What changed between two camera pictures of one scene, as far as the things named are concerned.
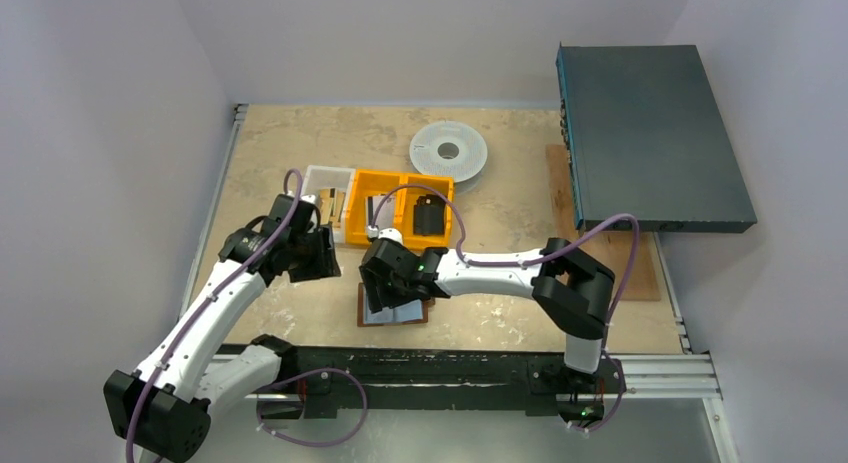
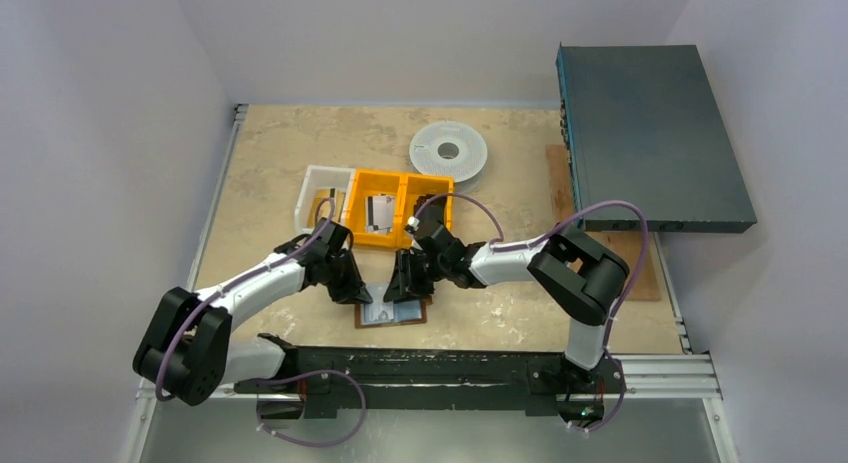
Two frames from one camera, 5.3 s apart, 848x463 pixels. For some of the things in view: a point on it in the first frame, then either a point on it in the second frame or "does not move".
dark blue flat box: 645,137 does not move
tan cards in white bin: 331,204 does not move
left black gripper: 324,264 to 352,291
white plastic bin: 318,178 does not move
